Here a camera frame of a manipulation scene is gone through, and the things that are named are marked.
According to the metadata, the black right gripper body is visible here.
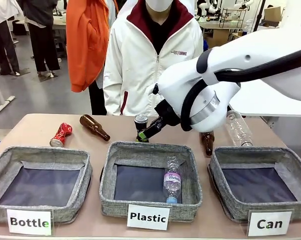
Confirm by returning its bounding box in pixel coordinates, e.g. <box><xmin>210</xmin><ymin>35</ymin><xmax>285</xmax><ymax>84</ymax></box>
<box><xmin>154</xmin><ymin>99</ymin><xmax>182</xmax><ymax>128</ymax></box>

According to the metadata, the black drink can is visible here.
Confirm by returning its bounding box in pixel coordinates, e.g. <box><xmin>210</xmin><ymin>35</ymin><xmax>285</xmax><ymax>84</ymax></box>
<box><xmin>133</xmin><ymin>114</ymin><xmax>149</xmax><ymax>143</ymax></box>

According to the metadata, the brown glass bottle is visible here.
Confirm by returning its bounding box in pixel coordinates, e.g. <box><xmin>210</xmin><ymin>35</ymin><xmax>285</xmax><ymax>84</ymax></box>
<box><xmin>79</xmin><ymin>114</ymin><xmax>111</xmax><ymax>142</ymax></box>
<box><xmin>199</xmin><ymin>131</ymin><xmax>214</xmax><ymax>157</ymax></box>

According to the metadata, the large clear plastic bottle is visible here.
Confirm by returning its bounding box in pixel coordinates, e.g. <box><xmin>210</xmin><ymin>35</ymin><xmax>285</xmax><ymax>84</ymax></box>
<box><xmin>225</xmin><ymin>110</ymin><xmax>254</xmax><ymax>148</ymax></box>

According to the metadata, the crushed red drink can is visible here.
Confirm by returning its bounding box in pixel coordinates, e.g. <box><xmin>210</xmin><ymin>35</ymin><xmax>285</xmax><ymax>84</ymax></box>
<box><xmin>49</xmin><ymin>122</ymin><xmax>73</xmax><ymax>148</ymax></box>

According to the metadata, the person right forearm white sleeve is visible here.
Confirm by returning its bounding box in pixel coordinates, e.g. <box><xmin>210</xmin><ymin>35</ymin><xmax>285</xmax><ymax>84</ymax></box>
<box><xmin>102</xmin><ymin>67</ymin><xmax>125</xmax><ymax>116</ymax></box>

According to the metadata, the grey fabric basket Plastic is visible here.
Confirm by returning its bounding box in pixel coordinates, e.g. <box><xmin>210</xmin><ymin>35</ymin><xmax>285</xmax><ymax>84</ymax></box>
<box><xmin>99</xmin><ymin>141</ymin><xmax>203</xmax><ymax>223</ymax></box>

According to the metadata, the grey fabric basket Can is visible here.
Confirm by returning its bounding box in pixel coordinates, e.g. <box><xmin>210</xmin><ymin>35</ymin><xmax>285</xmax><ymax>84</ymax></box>
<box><xmin>207</xmin><ymin>146</ymin><xmax>301</xmax><ymax>223</ymax></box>

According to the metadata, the grey fabric basket Bottle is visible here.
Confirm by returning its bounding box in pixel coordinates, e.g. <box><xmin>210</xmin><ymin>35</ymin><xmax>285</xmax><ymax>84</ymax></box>
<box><xmin>0</xmin><ymin>146</ymin><xmax>93</xmax><ymax>224</ymax></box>

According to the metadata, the white Can label sign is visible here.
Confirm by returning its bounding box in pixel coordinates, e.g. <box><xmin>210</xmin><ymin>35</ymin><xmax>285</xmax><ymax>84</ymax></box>
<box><xmin>247</xmin><ymin>209</ymin><xmax>294</xmax><ymax>237</ymax></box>

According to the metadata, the small purple-label plastic bottle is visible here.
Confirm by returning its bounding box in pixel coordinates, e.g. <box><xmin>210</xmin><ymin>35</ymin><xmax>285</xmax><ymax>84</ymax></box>
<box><xmin>163</xmin><ymin>156</ymin><xmax>183</xmax><ymax>205</ymax></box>

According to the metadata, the person in white jacket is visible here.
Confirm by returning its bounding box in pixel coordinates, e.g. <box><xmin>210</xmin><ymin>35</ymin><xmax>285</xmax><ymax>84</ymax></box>
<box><xmin>102</xmin><ymin>0</ymin><xmax>205</xmax><ymax>117</ymax></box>

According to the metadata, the white Plastic label sign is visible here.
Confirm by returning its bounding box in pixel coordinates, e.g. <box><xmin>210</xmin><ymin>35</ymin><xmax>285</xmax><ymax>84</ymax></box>
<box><xmin>126</xmin><ymin>203</ymin><xmax>171</xmax><ymax>231</ymax></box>

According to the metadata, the white table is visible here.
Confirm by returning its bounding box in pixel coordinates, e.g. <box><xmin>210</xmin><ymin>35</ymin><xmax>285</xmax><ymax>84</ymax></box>
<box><xmin>227</xmin><ymin>81</ymin><xmax>301</xmax><ymax>130</ymax></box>

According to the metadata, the person in orange jacket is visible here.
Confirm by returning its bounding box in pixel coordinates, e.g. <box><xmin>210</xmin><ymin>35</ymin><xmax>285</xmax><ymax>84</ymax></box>
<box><xmin>65</xmin><ymin>0</ymin><xmax>119</xmax><ymax>116</ymax></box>

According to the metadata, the white face mask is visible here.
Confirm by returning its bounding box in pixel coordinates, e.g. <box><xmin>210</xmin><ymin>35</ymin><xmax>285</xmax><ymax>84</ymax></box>
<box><xmin>145</xmin><ymin>0</ymin><xmax>174</xmax><ymax>13</ymax></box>

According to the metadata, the person in dark top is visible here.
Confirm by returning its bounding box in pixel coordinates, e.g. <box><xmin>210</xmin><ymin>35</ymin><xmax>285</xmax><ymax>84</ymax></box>
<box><xmin>16</xmin><ymin>0</ymin><xmax>62</xmax><ymax>78</ymax></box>

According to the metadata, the brown cardboard box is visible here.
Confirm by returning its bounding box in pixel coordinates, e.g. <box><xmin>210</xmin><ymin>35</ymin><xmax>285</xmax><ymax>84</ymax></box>
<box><xmin>264</xmin><ymin>6</ymin><xmax>281</xmax><ymax>21</ymax></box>

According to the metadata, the white Bottle label sign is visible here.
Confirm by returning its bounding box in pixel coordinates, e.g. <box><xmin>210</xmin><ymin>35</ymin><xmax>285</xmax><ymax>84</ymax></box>
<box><xmin>6</xmin><ymin>208</ymin><xmax>54</xmax><ymax>237</ymax></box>

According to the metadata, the person in white shirt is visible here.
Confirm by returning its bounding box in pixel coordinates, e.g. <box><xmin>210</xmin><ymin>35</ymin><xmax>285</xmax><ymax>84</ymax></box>
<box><xmin>0</xmin><ymin>0</ymin><xmax>24</xmax><ymax>76</ymax></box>

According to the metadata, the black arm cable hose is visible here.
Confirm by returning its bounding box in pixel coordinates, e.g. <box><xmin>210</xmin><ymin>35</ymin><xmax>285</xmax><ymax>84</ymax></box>
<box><xmin>179</xmin><ymin>46</ymin><xmax>301</xmax><ymax>132</ymax></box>

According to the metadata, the black wire rack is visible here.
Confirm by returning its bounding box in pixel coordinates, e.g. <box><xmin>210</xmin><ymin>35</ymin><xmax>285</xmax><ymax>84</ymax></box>
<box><xmin>219</xmin><ymin>7</ymin><xmax>242</xmax><ymax>30</ymax></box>

